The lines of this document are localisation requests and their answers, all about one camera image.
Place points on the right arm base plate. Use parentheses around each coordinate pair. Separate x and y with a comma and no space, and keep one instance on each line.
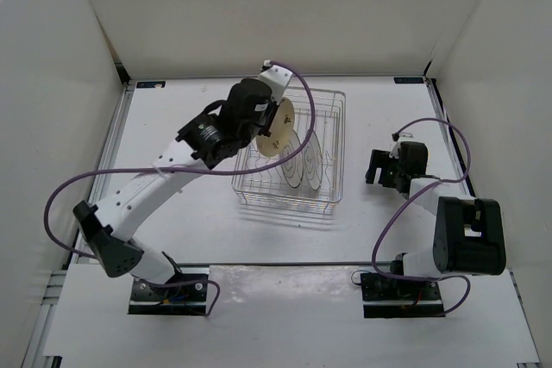
(388,298)

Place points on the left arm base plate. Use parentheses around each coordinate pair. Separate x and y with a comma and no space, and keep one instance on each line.
(189,300)

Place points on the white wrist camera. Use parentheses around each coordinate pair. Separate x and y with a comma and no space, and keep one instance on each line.
(397,139)
(276,77)

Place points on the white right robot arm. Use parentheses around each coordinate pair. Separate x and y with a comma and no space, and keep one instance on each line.
(468,237)

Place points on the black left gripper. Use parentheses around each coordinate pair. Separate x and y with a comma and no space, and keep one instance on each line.
(271,108)

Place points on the wire dish rack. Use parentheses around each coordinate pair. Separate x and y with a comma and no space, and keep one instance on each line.
(269,188)

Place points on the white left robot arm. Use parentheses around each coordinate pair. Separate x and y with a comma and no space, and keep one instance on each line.
(217,133)

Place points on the white plate green rim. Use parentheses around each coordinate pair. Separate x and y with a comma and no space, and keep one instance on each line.
(292,169)

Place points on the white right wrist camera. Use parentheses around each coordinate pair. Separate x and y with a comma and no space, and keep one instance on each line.
(397,139)

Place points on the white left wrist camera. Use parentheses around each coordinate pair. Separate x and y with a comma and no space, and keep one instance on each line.
(276,77)

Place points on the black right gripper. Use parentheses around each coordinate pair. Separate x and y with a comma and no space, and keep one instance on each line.
(379,159)

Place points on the cream gold-rimmed plate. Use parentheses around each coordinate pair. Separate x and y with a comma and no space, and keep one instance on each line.
(280,131)

